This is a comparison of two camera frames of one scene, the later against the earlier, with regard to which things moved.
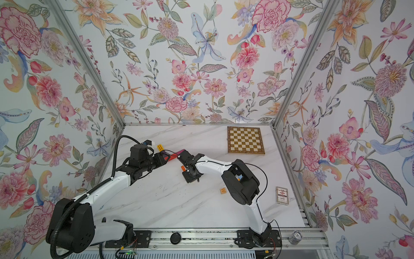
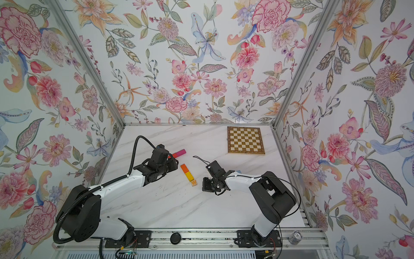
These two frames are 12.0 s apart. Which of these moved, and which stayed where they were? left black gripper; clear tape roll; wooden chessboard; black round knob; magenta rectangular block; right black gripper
Moved: right black gripper; left black gripper
Stayed: clear tape roll; wooden chessboard; black round knob; magenta rectangular block
